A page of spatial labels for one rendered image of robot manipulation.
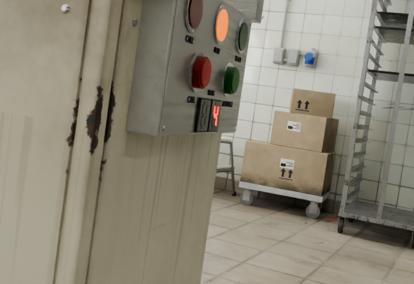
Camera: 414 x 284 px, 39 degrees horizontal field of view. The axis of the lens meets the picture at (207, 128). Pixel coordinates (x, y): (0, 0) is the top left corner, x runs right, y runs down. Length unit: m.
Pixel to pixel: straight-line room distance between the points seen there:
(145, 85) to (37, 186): 0.12
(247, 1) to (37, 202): 0.38
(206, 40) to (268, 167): 3.64
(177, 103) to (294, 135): 3.71
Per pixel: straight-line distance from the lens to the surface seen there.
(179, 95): 0.51
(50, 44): 0.47
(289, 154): 4.15
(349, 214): 3.78
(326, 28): 4.64
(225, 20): 0.60
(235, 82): 0.63
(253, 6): 0.73
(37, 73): 0.48
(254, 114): 4.73
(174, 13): 0.48
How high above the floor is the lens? 0.74
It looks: 3 degrees down
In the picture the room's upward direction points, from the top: 8 degrees clockwise
